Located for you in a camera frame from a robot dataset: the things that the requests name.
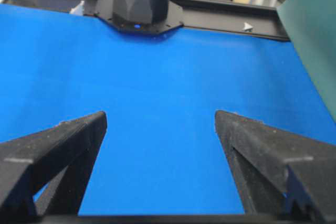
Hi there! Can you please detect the blue table cloth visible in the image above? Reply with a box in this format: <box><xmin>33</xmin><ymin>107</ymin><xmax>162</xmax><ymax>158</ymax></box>
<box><xmin>1</xmin><ymin>4</ymin><xmax>335</xmax><ymax>215</ymax></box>

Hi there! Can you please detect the black aluminium table frame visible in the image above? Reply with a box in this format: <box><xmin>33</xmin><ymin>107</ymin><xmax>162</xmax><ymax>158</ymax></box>
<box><xmin>4</xmin><ymin>0</ymin><xmax>289</xmax><ymax>41</ymax></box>

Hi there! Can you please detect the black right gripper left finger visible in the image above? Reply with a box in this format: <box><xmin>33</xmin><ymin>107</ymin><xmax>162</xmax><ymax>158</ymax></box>
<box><xmin>1</xmin><ymin>111</ymin><xmax>107</xmax><ymax>218</ymax></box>

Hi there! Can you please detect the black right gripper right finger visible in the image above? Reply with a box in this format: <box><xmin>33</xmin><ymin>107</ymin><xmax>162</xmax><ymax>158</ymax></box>
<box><xmin>215</xmin><ymin>110</ymin><xmax>335</xmax><ymax>221</ymax></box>

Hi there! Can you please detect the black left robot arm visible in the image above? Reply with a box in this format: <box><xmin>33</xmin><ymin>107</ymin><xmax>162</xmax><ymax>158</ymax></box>
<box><xmin>83</xmin><ymin>0</ymin><xmax>184</xmax><ymax>36</ymax></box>

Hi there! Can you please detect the green backdrop sheet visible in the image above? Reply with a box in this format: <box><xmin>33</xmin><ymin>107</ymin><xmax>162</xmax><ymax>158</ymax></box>
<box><xmin>277</xmin><ymin>0</ymin><xmax>335</xmax><ymax>120</ymax></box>

